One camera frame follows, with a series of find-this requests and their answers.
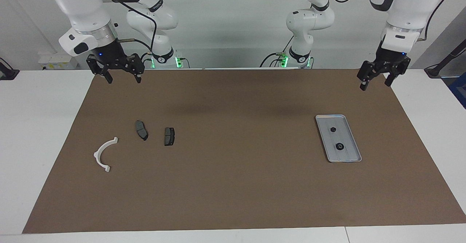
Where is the white curved plastic bracket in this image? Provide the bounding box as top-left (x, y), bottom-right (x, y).
top-left (94, 137), bottom-right (119, 173)

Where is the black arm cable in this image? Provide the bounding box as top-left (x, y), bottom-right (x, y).
top-left (98, 0), bottom-right (158, 54)
top-left (328, 0), bottom-right (449, 41)

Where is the black angled stand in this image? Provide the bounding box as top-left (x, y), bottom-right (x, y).
top-left (424, 39), bottom-right (466, 78)

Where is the silver metal tray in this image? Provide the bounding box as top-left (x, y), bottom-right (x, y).
top-left (315, 114), bottom-right (362, 163)

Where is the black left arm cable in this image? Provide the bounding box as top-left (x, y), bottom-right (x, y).
top-left (328, 0), bottom-right (449, 41)

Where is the brown table mat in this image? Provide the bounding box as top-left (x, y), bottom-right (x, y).
top-left (23, 68), bottom-right (466, 234)

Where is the curved dark grey brake pad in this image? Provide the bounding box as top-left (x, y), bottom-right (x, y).
top-left (135, 120), bottom-right (149, 141)

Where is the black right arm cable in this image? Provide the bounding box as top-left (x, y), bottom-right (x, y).
top-left (98, 0), bottom-right (158, 54)

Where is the black clamp mount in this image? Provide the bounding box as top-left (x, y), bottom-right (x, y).
top-left (0, 57), bottom-right (19, 80)

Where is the blue crate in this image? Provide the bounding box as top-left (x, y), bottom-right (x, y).
top-left (449, 72), bottom-right (466, 109)

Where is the white wall socket box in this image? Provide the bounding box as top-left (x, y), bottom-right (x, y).
top-left (38, 52), bottom-right (79, 70)

